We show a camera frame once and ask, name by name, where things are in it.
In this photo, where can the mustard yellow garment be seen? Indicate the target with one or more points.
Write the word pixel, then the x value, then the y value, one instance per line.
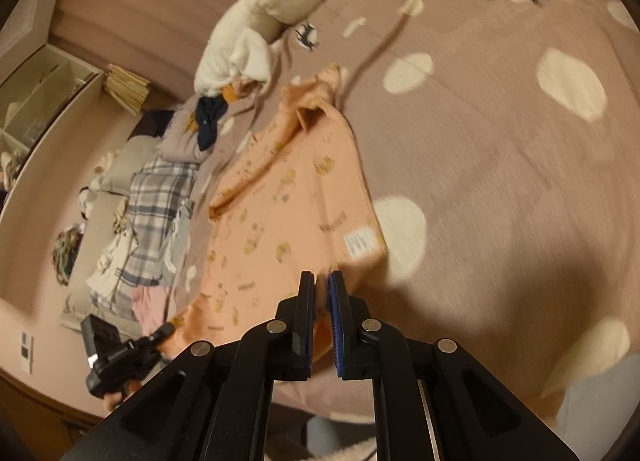
pixel 230 94

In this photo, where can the plaid pillow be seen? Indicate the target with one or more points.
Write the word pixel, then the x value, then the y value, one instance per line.
pixel 157 191

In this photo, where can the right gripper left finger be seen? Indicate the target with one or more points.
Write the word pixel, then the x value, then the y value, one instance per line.
pixel 278 350

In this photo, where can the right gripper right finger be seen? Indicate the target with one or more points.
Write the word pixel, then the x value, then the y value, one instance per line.
pixel 366 348

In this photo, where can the pink curtain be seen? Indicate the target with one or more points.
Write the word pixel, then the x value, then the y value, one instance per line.
pixel 161 40

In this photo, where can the navy blue garment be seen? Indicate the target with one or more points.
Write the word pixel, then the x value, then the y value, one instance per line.
pixel 208 112

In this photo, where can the pink garment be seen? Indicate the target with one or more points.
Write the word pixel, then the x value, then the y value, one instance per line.
pixel 152 306

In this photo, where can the white printed garment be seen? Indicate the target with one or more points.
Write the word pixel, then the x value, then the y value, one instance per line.
pixel 106 276

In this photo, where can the white shelf unit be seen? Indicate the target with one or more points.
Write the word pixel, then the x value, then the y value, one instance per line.
pixel 41 102

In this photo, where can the peach cartoon print garment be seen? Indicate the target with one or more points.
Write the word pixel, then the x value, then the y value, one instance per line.
pixel 295 200

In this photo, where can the grey garment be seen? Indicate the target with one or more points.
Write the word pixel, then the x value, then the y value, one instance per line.
pixel 177 243

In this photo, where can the mauve polka dot blanket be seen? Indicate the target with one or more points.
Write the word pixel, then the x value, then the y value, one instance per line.
pixel 499 142

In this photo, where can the white fluffy garment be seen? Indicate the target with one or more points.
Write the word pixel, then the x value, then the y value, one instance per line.
pixel 243 42

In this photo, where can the mauve pillow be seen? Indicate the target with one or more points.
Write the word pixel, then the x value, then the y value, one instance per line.
pixel 180 142

